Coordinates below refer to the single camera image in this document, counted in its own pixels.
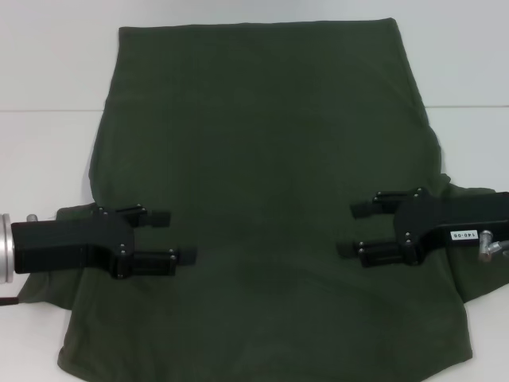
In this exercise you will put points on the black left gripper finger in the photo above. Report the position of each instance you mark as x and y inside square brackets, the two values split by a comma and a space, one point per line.
[155, 219]
[151, 262]

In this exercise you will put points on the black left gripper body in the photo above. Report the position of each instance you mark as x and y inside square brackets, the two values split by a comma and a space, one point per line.
[59, 246]

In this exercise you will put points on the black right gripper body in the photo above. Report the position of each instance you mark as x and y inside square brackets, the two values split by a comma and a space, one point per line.
[437, 219]

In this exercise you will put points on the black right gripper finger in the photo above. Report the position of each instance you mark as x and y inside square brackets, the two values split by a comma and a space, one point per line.
[370, 209]
[381, 254]

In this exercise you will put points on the dark green t-shirt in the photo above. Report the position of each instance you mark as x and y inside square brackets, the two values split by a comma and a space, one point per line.
[254, 159]

